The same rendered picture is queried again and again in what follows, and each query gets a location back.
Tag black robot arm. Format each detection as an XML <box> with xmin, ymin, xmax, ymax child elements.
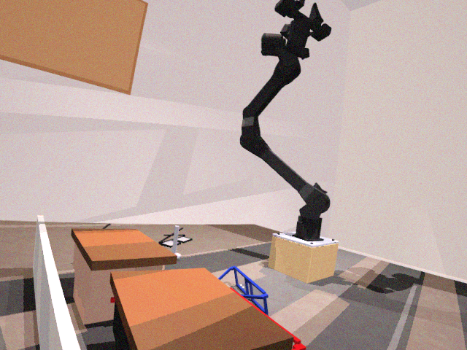
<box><xmin>240</xmin><ymin>21</ymin><xmax>331</xmax><ymax>241</ymax></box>

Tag black-framed glasses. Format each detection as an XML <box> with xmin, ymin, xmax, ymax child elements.
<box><xmin>158</xmin><ymin>233</ymin><xmax>193</xmax><ymax>247</ymax></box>

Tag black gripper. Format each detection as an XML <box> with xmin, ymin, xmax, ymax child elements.
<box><xmin>274</xmin><ymin>0</ymin><xmax>331</xmax><ymax>41</ymax></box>

